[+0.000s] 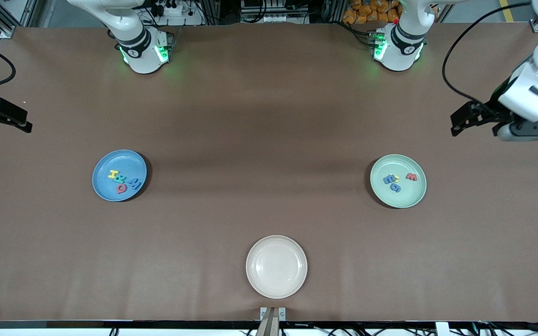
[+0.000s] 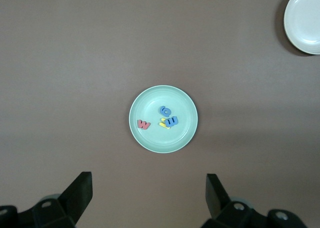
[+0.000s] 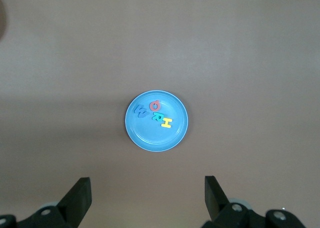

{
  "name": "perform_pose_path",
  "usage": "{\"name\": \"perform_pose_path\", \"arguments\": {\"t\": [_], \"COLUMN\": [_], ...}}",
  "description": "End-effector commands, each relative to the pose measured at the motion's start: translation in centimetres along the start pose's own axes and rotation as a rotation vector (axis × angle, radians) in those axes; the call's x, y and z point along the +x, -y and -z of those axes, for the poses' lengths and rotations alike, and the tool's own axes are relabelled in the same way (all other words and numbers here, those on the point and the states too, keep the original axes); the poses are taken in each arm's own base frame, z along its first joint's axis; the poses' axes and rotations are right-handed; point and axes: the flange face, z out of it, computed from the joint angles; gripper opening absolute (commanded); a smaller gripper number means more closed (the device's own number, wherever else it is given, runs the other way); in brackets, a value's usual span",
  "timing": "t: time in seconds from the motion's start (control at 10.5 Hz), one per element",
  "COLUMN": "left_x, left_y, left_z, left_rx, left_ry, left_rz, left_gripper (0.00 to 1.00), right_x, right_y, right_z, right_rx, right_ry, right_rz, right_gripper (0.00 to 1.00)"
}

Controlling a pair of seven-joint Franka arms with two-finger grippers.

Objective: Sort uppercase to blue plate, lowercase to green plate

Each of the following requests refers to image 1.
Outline blue plate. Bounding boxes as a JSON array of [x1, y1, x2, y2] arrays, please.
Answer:
[[92, 149, 148, 202]]

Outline green plate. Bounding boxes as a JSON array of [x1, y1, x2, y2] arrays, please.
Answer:
[[370, 154, 427, 209]]

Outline cream plate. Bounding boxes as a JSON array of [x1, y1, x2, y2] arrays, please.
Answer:
[[246, 235, 308, 299]]

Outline orange netted bags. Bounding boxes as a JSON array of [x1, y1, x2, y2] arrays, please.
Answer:
[[343, 0, 400, 25]]

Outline white power strip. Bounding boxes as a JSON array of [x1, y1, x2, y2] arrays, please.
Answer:
[[150, 0, 185, 17]]

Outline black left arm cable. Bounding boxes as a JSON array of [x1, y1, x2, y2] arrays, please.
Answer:
[[442, 0, 533, 105]]

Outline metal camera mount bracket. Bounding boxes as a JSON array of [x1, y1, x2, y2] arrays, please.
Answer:
[[260, 307, 287, 336]]

